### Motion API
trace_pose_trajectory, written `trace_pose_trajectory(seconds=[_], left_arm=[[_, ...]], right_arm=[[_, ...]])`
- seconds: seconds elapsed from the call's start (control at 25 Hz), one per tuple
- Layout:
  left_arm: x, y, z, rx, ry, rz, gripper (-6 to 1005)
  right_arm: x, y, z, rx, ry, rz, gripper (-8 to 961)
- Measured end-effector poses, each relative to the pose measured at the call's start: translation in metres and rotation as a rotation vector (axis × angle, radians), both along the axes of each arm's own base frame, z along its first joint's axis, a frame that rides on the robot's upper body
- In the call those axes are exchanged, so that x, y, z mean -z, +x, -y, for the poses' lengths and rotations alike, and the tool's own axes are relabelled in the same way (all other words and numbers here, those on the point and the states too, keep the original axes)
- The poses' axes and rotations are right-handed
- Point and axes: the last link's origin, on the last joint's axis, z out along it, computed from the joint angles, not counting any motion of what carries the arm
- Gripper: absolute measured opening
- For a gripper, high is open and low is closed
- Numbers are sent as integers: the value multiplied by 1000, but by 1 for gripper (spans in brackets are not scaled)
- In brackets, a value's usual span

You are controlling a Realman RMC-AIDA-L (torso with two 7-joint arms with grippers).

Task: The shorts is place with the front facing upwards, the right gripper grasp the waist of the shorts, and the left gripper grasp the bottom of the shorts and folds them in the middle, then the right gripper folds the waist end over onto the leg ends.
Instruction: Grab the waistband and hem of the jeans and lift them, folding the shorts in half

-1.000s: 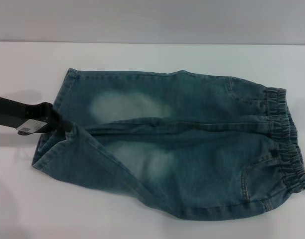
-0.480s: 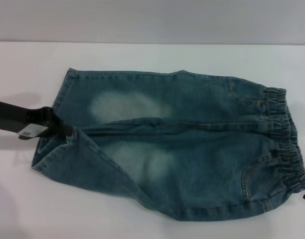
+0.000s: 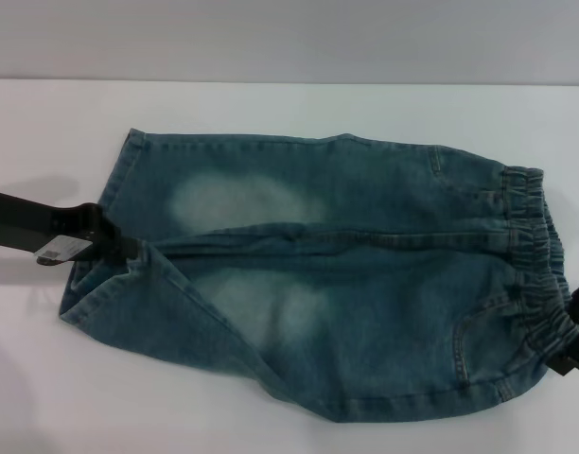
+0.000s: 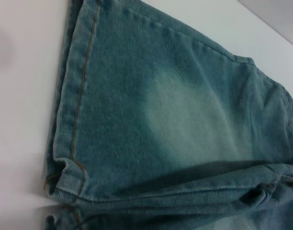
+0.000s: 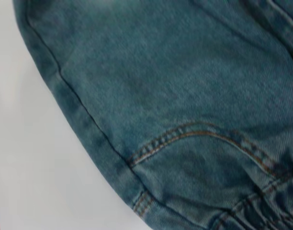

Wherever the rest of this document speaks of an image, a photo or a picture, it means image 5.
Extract blue denim shorts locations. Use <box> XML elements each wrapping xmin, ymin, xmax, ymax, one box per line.
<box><xmin>12</xmin><ymin>0</ymin><xmax>293</xmax><ymax>230</ymax></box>

